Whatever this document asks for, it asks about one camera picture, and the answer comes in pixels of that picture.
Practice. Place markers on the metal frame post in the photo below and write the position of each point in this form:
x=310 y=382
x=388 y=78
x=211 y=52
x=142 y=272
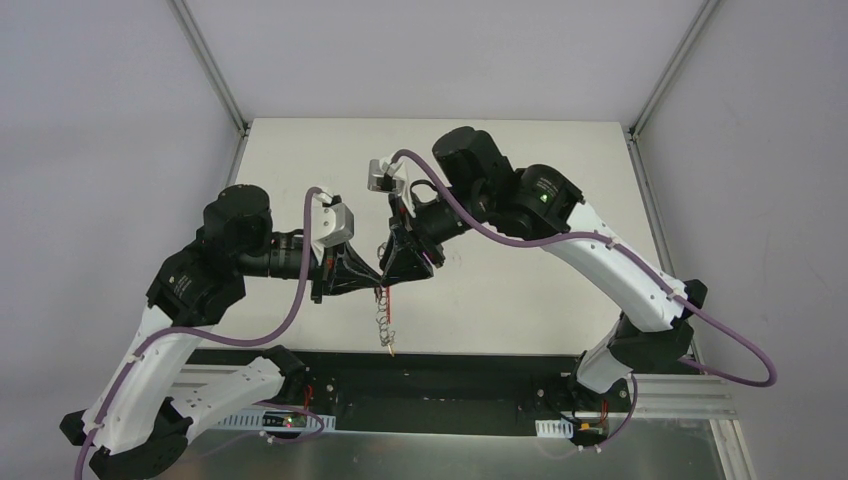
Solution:
x=674 y=66
x=204 y=55

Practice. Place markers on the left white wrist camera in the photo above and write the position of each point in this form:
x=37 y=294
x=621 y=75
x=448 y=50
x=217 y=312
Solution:
x=331 y=224

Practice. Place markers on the right white cable duct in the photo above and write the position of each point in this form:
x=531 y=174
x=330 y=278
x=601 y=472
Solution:
x=554 y=429

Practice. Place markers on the left metal frame post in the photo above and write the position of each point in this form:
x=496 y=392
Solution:
x=204 y=55

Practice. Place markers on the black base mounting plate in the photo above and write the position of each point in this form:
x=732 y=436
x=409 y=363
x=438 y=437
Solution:
x=495 y=395

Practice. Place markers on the right metal frame post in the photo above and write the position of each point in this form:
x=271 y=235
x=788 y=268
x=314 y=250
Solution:
x=674 y=66

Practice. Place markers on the white cable duct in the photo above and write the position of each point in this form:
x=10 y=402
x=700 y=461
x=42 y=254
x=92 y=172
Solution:
x=554 y=429
x=275 y=420

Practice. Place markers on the red keyring holder with rings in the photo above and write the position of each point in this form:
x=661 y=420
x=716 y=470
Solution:
x=383 y=319

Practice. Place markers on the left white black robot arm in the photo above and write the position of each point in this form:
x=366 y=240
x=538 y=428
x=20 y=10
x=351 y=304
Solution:
x=137 y=428

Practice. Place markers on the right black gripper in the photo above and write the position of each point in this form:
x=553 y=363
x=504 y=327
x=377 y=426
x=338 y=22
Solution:
x=411 y=241

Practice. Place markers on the left white cable duct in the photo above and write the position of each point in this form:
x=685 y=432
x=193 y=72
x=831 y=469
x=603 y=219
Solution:
x=275 y=420

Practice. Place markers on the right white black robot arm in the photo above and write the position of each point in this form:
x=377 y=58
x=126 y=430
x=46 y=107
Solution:
x=477 y=188

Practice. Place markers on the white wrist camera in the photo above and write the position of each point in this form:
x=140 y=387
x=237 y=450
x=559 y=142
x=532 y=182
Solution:
x=391 y=177
x=331 y=224

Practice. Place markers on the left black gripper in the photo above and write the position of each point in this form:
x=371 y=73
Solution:
x=318 y=273

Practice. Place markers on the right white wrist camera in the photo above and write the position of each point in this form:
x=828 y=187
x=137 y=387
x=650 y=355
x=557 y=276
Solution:
x=391 y=177

